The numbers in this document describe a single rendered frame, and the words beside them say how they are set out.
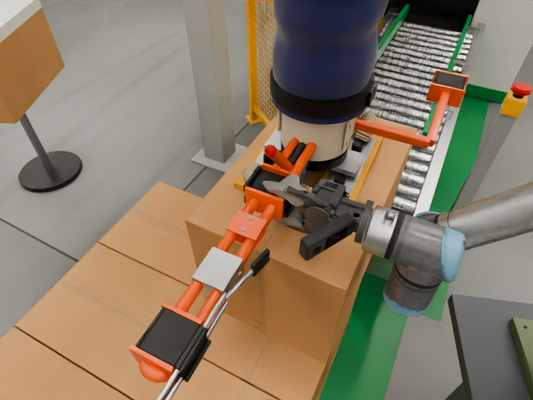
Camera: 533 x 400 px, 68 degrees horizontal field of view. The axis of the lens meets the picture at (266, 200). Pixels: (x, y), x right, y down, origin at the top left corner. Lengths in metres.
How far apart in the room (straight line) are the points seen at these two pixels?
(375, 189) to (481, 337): 0.54
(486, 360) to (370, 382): 0.79
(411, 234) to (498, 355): 0.65
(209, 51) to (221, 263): 1.75
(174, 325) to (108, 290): 0.97
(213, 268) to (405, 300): 0.37
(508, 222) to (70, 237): 2.24
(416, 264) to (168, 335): 0.43
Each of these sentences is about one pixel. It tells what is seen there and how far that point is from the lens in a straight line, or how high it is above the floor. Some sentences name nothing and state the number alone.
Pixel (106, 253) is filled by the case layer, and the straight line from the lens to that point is 1.69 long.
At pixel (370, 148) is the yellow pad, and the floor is 1.14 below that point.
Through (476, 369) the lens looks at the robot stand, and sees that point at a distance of 1.26.
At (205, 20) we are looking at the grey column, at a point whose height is 0.98.
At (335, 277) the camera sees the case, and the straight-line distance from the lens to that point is 0.84.
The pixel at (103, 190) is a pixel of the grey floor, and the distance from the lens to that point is 2.77.
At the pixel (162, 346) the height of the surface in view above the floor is 1.26.
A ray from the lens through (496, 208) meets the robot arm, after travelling 0.84.
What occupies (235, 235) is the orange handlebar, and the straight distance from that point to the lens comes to 0.73.
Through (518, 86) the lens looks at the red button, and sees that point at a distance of 1.79.
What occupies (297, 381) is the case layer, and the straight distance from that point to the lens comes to 1.35.
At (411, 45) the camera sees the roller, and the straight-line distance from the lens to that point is 3.15.
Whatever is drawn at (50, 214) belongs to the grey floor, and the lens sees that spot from 2.76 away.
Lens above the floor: 1.82
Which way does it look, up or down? 47 degrees down
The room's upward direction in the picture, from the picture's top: straight up
